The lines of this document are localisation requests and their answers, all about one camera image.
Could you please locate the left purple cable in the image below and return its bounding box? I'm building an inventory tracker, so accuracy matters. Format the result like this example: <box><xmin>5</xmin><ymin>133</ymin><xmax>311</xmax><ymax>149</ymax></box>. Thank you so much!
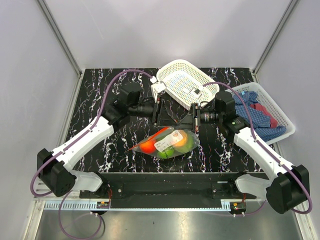
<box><xmin>29</xmin><ymin>69</ymin><xmax>157</xmax><ymax>198</ymax></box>

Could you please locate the red cloth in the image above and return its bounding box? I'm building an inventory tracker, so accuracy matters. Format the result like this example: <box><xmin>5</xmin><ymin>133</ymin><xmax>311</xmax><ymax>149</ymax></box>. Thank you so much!
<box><xmin>250</xmin><ymin>103</ymin><xmax>278</xmax><ymax>129</ymax></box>

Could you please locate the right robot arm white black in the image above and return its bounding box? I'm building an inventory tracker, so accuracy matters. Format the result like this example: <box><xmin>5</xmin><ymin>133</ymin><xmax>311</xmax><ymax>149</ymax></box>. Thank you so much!
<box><xmin>177</xmin><ymin>91</ymin><xmax>313</xmax><ymax>215</ymax></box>

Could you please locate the white perforated basket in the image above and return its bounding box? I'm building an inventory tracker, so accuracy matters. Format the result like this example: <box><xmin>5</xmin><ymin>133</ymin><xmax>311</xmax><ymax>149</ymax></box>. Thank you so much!
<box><xmin>156</xmin><ymin>59</ymin><xmax>220</xmax><ymax>110</ymax></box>

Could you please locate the white laundry basket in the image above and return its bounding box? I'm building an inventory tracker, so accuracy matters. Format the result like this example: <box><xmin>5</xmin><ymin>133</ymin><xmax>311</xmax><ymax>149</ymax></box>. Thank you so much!
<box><xmin>228</xmin><ymin>82</ymin><xmax>296</xmax><ymax>145</ymax></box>

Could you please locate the fake red tomato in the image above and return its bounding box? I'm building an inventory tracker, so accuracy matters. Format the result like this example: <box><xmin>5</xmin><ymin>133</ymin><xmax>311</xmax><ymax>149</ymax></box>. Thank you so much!
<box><xmin>139</xmin><ymin>139</ymin><xmax>156</xmax><ymax>154</ymax></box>

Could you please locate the fake green apple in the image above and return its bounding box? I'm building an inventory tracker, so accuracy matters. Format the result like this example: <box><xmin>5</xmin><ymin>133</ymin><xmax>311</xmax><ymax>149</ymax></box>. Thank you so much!
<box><xmin>157</xmin><ymin>148</ymin><xmax>175</xmax><ymax>159</ymax></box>

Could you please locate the blue patterned cloth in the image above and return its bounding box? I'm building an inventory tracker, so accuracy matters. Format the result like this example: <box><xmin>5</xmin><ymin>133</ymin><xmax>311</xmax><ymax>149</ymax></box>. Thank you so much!
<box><xmin>239</xmin><ymin>91</ymin><xmax>287</xmax><ymax>142</ymax></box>

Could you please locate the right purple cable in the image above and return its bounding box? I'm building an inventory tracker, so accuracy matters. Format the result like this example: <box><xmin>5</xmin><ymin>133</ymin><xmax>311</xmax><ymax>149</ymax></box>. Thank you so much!
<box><xmin>202</xmin><ymin>81</ymin><xmax>313</xmax><ymax>215</ymax></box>

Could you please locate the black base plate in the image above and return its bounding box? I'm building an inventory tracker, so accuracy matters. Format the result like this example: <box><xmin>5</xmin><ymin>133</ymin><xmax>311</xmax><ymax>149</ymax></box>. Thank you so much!
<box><xmin>79</xmin><ymin>172</ymin><xmax>255</xmax><ymax>211</ymax></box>

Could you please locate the clear zip top bag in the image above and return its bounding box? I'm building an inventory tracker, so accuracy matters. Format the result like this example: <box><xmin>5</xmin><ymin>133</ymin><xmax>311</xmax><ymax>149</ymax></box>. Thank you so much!
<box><xmin>130</xmin><ymin>126</ymin><xmax>200</xmax><ymax>158</ymax></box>

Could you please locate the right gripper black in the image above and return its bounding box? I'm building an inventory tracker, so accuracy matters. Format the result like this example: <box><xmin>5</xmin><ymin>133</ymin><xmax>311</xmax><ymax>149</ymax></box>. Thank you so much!
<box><xmin>174</xmin><ymin>103</ymin><xmax>223</xmax><ymax>132</ymax></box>

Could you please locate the fake peach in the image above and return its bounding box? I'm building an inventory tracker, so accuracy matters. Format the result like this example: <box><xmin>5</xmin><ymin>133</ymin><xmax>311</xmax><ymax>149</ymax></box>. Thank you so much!
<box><xmin>174</xmin><ymin>130</ymin><xmax>188</xmax><ymax>148</ymax></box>

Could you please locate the aluminium frame rail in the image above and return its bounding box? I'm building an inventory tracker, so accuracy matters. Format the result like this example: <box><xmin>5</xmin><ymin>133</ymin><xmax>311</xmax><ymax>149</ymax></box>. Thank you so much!
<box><xmin>32</xmin><ymin>181</ymin><xmax>307</xmax><ymax>212</ymax></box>

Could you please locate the purple cable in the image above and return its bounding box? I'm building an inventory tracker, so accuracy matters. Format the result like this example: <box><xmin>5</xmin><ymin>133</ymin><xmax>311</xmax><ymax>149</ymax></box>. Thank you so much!
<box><xmin>29</xmin><ymin>69</ymin><xmax>157</xmax><ymax>198</ymax></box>
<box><xmin>202</xmin><ymin>81</ymin><xmax>313</xmax><ymax>215</ymax></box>

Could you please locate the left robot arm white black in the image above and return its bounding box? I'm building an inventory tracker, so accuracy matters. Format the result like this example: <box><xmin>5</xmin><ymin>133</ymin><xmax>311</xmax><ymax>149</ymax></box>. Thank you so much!
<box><xmin>36</xmin><ymin>82</ymin><xmax>166</xmax><ymax>198</ymax></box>

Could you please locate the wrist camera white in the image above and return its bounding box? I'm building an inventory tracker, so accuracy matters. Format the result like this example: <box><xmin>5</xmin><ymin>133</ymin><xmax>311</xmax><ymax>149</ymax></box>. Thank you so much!
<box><xmin>189</xmin><ymin>87</ymin><xmax>203</xmax><ymax>104</ymax></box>
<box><xmin>150</xmin><ymin>76</ymin><xmax>167</xmax><ymax>102</ymax></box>

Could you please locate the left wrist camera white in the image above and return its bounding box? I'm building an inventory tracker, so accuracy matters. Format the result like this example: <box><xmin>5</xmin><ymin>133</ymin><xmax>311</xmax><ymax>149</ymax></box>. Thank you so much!
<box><xmin>150</xmin><ymin>76</ymin><xmax>167</xmax><ymax>102</ymax></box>

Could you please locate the fake watermelon slice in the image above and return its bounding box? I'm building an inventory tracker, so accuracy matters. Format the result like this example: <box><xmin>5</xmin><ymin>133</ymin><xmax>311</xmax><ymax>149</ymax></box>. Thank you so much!
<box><xmin>174</xmin><ymin>135</ymin><xmax>194</xmax><ymax>154</ymax></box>

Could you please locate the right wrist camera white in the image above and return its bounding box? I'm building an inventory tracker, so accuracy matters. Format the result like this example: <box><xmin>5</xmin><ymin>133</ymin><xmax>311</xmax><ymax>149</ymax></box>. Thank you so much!
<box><xmin>189</xmin><ymin>87</ymin><xmax>203</xmax><ymax>104</ymax></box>

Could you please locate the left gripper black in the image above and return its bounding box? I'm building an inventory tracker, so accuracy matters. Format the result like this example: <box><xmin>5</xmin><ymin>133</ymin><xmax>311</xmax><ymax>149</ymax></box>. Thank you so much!
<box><xmin>129</xmin><ymin>95</ymin><xmax>178</xmax><ymax>128</ymax></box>

